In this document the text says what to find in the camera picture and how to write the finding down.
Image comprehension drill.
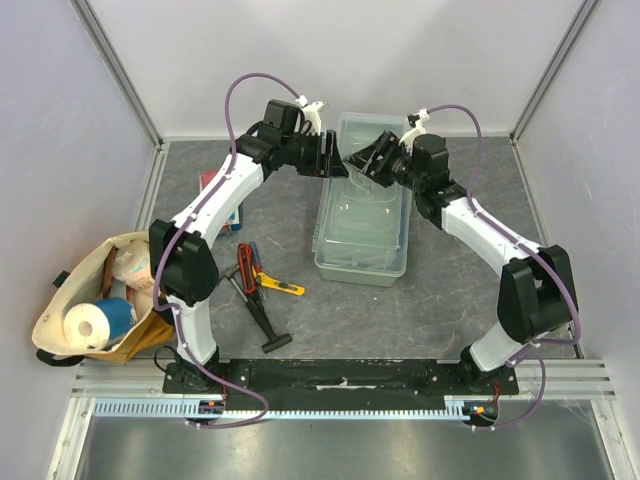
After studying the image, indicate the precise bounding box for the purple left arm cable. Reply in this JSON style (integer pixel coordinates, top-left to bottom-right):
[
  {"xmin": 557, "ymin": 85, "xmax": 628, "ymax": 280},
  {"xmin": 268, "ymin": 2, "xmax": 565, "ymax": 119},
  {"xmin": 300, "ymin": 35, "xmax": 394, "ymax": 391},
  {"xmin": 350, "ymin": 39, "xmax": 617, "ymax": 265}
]
[{"xmin": 152, "ymin": 73, "xmax": 306, "ymax": 431}]

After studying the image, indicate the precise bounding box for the white plastic package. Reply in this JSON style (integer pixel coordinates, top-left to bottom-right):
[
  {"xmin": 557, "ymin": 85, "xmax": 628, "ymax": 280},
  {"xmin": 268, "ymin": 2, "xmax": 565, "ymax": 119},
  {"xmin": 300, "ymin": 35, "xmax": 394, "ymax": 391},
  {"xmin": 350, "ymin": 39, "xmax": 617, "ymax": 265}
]
[{"xmin": 112, "ymin": 240, "xmax": 155, "ymax": 296}]

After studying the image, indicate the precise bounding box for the translucent green tool box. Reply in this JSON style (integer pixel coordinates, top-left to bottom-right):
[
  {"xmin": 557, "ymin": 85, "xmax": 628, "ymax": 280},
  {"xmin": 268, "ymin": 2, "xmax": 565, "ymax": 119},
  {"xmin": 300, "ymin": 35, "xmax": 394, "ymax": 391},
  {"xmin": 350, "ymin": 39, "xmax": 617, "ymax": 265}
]
[{"xmin": 312, "ymin": 110, "xmax": 417, "ymax": 289}]

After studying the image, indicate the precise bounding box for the red box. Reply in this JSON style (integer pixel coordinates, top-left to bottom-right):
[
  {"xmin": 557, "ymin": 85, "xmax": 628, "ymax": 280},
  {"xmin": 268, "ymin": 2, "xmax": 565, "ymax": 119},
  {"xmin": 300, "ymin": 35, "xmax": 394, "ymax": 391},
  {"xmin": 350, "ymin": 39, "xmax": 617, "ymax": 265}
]
[{"xmin": 199, "ymin": 170, "xmax": 226, "ymax": 197}]

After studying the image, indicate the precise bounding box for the yellow utility knife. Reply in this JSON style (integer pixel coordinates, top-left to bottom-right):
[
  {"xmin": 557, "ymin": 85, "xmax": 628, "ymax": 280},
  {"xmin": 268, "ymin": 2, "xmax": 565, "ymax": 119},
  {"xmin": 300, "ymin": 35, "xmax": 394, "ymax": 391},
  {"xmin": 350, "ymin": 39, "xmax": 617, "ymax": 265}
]
[{"xmin": 257, "ymin": 272, "xmax": 306, "ymax": 296}]

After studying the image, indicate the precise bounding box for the white paper roll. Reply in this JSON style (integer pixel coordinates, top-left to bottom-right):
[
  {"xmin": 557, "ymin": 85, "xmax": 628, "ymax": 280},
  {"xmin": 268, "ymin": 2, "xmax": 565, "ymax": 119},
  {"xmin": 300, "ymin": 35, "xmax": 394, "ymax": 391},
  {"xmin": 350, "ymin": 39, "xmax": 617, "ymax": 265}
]
[{"xmin": 62, "ymin": 303, "xmax": 110, "ymax": 350}]

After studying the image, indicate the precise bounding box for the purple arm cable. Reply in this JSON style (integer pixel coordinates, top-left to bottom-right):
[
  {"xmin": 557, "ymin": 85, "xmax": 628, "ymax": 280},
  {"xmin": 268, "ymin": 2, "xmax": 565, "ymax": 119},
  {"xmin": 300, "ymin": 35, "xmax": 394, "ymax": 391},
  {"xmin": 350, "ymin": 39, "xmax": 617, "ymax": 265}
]
[
  {"xmin": 424, "ymin": 103, "xmax": 584, "ymax": 434},
  {"xmin": 152, "ymin": 73, "xmax": 306, "ymax": 431}
]

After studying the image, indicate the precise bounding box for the beige canvas tote bag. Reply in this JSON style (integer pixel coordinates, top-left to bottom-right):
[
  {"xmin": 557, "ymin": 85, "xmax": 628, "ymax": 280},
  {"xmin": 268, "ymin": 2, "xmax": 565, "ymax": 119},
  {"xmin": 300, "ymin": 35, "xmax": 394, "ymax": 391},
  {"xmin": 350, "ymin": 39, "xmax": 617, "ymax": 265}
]
[{"xmin": 32, "ymin": 231, "xmax": 174, "ymax": 366}]

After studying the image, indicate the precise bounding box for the blue tape roll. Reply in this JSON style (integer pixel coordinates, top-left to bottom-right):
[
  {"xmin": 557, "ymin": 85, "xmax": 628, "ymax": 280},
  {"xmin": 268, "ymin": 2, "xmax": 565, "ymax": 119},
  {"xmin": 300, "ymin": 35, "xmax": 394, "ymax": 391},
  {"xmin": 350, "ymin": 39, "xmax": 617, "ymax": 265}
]
[{"xmin": 95, "ymin": 297, "xmax": 137, "ymax": 348}]

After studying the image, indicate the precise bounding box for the aluminium frame post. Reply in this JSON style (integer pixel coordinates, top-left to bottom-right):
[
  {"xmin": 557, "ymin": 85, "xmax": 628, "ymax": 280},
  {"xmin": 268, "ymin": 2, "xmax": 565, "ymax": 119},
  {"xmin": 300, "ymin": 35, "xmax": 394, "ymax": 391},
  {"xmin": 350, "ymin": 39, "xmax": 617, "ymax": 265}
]
[
  {"xmin": 509, "ymin": 0, "xmax": 601, "ymax": 145},
  {"xmin": 69, "ymin": 0, "xmax": 165, "ymax": 147}
]

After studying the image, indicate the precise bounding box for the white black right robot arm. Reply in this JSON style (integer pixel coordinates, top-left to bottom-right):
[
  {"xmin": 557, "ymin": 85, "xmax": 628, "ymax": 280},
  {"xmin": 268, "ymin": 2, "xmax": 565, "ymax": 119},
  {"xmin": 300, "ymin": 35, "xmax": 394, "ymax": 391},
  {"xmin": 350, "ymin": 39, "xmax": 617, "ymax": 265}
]
[{"xmin": 344, "ymin": 131, "xmax": 579, "ymax": 394}]

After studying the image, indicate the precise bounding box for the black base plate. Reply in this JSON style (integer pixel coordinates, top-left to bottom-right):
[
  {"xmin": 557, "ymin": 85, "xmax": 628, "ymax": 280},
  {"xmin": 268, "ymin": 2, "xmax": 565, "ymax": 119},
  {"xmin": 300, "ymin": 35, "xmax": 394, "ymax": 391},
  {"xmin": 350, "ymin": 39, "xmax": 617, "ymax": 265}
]
[{"xmin": 162, "ymin": 357, "xmax": 520, "ymax": 400}]

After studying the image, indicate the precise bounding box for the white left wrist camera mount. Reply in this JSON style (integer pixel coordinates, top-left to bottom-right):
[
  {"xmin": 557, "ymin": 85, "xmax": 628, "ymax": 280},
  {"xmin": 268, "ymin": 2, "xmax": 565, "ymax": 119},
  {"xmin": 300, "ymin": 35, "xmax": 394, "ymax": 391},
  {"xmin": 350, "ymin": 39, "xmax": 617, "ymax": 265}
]
[{"xmin": 295, "ymin": 95, "xmax": 326, "ymax": 135}]

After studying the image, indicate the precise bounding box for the blue handled screwdriver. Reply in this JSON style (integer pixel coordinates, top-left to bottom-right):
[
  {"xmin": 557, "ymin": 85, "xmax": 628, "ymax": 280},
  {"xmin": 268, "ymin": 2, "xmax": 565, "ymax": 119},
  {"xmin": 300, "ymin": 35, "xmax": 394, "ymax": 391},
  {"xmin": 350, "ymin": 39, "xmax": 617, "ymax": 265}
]
[{"xmin": 249, "ymin": 242, "xmax": 263, "ymax": 283}]

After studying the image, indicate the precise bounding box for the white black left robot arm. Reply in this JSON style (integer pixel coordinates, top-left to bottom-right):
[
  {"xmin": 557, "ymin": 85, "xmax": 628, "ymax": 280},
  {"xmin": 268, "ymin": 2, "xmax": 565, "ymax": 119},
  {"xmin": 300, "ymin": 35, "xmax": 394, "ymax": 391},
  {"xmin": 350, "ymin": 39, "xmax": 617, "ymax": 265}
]
[{"xmin": 148, "ymin": 98, "xmax": 347, "ymax": 393}]

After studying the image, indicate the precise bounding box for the red black utility knife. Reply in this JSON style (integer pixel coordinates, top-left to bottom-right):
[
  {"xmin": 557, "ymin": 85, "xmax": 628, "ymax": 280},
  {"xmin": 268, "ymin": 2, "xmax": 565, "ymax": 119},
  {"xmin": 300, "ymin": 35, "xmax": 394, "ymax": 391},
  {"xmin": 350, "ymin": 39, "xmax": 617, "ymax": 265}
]
[{"xmin": 237, "ymin": 243, "xmax": 257, "ymax": 295}]

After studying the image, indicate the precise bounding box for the claw hammer black handle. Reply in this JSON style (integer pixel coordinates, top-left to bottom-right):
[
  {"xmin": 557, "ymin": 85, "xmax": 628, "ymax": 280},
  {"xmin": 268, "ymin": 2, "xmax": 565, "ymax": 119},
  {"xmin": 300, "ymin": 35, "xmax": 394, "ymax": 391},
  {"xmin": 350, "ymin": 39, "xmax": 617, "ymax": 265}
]
[{"xmin": 218, "ymin": 265, "xmax": 293, "ymax": 354}]

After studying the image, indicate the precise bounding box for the blue white small box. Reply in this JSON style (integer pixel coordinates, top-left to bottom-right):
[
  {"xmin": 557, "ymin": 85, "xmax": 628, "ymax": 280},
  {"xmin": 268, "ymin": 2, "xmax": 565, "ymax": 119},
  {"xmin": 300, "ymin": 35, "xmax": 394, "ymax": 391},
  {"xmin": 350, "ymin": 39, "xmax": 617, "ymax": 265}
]
[{"xmin": 219, "ymin": 205, "xmax": 244, "ymax": 235}]

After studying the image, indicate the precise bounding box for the aluminium frame post left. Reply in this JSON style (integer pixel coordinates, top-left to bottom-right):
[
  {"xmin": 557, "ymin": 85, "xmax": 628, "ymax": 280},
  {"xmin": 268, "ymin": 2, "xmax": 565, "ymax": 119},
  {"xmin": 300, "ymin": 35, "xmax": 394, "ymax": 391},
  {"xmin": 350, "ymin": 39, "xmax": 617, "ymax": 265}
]
[{"xmin": 69, "ymin": 0, "xmax": 165, "ymax": 147}]

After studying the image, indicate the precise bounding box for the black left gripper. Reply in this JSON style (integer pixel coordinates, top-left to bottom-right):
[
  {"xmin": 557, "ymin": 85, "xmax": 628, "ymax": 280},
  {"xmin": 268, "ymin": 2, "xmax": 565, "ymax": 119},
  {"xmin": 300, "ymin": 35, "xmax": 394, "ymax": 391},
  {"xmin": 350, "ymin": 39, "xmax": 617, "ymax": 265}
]
[{"xmin": 283, "ymin": 130, "xmax": 350, "ymax": 180}]

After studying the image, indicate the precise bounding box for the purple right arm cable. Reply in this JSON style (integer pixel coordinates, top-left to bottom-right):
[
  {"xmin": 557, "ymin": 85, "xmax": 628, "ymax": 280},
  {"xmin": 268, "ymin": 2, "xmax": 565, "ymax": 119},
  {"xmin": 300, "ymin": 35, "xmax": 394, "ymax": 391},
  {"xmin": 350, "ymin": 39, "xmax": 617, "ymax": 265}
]
[{"xmin": 424, "ymin": 103, "xmax": 584, "ymax": 434}]

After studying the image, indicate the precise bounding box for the aluminium frame post right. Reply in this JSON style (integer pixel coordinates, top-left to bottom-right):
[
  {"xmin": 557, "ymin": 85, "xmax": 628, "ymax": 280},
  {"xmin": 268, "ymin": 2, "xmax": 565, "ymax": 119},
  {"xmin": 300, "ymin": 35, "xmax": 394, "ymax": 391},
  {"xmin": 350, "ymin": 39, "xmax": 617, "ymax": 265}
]
[{"xmin": 509, "ymin": 0, "xmax": 601, "ymax": 145}]

